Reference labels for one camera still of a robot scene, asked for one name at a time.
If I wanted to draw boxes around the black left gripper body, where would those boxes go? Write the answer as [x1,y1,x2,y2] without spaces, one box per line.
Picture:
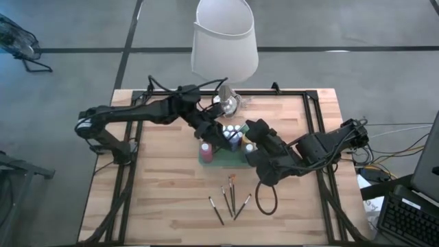
[191,113,233,152]

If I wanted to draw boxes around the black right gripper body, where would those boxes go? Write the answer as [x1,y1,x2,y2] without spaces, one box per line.
[245,118,299,188]

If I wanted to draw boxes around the black paintbrush wide silver ferrule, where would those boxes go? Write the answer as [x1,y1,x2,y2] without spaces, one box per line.
[208,196,225,226]

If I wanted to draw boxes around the translucent teal plastic tray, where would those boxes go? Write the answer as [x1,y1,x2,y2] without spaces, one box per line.
[198,132,258,169]

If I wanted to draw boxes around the white shade silver table lamp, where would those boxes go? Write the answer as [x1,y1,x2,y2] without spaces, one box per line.
[191,0,259,117]

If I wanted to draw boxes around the black power adapter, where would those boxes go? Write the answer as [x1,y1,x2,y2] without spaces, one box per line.
[359,164,394,183]

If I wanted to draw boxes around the white printed paper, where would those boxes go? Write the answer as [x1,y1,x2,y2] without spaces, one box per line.
[356,173,385,237]

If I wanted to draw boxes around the black side desk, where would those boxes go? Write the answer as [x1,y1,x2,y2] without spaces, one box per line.
[359,174,414,202]

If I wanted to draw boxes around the grey and black laptop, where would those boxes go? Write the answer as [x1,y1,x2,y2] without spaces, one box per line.
[375,110,439,247]

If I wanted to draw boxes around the grey side table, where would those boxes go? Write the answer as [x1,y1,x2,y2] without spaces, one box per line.
[0,149,56,247]

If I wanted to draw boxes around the black floor fan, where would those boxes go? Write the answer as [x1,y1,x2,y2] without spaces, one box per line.
[0,12,54,73]

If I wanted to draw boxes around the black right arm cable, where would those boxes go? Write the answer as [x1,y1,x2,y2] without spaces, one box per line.
[254,180,278,216]

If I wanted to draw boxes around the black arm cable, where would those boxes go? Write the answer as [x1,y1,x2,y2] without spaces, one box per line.
[147,75,229,95]
[254,180,278,216]

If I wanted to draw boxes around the clear lamp cord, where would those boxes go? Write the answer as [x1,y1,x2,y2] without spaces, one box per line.
[236,95,254,109]

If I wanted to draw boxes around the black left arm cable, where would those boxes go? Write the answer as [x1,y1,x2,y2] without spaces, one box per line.
[147,75,229,95]

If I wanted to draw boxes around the black metal table frame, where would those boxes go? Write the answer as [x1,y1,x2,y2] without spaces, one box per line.
[80,82,373,246]

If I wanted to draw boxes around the yellow cable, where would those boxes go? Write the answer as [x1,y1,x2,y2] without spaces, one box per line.
[356,143,426,172]

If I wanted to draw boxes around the white cable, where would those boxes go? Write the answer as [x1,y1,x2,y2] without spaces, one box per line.
[368,123,434,135]

